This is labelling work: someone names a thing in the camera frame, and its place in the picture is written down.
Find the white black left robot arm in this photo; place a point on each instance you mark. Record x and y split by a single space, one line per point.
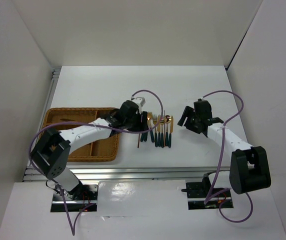
51 152

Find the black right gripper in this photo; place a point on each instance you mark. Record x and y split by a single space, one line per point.
188 112

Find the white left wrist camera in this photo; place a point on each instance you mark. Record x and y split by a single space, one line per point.
140 101

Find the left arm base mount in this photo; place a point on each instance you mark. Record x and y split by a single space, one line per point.
86 198

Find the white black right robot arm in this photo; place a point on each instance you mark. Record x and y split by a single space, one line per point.
249 168

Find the gold fork green handle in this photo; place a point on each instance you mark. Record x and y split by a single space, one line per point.
160 132
155 121
163 130

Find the aluminium frame rail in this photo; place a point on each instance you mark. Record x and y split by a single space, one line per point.
171 88

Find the copper chopstick left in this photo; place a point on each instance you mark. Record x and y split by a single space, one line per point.
139 140

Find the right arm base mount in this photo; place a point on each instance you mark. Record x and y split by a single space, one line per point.
197 191

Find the brown wicker divided tray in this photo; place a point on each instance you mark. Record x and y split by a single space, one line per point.
100 151

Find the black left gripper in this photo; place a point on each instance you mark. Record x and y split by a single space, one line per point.
141 125

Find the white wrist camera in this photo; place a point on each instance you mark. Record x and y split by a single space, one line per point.
202 98
140 101

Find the gold spoon green handle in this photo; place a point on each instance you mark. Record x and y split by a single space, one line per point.
144 137
149 122
167 127

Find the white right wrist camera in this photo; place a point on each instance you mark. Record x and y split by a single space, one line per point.
202 98

